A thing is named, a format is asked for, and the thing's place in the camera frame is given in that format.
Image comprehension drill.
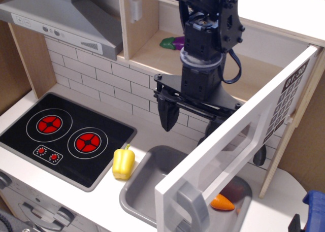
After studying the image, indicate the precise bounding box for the black toy stove top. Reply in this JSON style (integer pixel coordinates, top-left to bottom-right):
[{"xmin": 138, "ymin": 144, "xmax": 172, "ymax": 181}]
[{"xmin": 1, "ymin": 93, "xmax": 137, "ymax": 192}]

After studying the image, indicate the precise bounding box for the yellow toy bell pepper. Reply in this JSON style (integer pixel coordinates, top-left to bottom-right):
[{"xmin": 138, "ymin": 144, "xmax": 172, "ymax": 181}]
[{"xmin": 112, "ymin": 144, "xmax": 135, "ymax": 180}]

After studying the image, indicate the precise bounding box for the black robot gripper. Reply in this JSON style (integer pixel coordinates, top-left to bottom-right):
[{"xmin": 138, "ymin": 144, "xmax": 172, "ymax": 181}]
[{"xmin": 154, "ymin": 64, "xmax": 243, "ymax": 146}]

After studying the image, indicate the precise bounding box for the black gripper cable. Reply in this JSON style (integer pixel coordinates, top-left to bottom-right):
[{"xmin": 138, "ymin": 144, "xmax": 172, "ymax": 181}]
[{"xmin": 218, "ymin": 49, "xmax": 242, "ymax": 85}]

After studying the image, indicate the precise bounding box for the orange toy carrot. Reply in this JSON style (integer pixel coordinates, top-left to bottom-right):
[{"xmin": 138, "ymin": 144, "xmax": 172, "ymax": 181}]
[{"xmin": 210, "ymin": 194, "xmax": 235, "ymax": 211}]

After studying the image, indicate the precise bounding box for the grey toy sink basin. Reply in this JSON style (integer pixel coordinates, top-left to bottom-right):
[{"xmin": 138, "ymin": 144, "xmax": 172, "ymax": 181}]
[{"xmin": 119, "ymin": 146, "xmax": 252, "ymax": 231}]

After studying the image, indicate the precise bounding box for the black clamp piece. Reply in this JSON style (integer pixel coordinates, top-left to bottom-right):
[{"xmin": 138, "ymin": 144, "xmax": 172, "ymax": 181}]
[{"xmin": 288, "ymin": 214, "xmax": 301, "ymax": 232}]

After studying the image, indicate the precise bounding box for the grey toy oven door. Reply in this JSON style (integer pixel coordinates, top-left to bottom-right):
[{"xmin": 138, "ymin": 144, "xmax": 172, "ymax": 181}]
[{"xmin": 1, "ymin": 170, "xmax": 106, "ymax": 231}]

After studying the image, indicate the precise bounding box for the purple toy eggplant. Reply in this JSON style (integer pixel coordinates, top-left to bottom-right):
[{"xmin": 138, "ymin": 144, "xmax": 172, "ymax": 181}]
[{"xmin": 159, "ymin": 36, "xmax": 185, "ymax": 50}]

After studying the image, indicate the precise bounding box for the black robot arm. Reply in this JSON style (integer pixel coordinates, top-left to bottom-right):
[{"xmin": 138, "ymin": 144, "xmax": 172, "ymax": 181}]
[{"xmin": 154, "ymin": 0, "xmax": 245, "ymax": 136}]

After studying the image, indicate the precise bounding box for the grey range hood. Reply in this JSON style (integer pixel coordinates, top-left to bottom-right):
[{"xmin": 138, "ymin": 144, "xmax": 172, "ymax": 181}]
[{"xmin": 1, "ymin": 0, "xmax": 123, "ymax": 60}]

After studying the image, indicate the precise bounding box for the black toy faucet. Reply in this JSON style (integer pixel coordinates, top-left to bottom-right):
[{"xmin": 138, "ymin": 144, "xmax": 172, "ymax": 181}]
[{"xmin": 253, "ymin": 145, "xmax": 267, "ymax": 166}]

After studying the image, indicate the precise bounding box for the white toy microwave door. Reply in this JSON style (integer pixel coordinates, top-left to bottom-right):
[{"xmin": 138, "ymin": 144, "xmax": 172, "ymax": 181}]
[{"xmin": 155, "ymin": 46, "xmax": 319, "ymax": 231}]

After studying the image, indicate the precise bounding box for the blue plastic object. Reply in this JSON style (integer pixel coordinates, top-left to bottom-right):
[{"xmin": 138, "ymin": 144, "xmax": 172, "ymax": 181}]
[{"xmin": 303, "ymin": 190, "xmax": 324, "ymax": 232}]

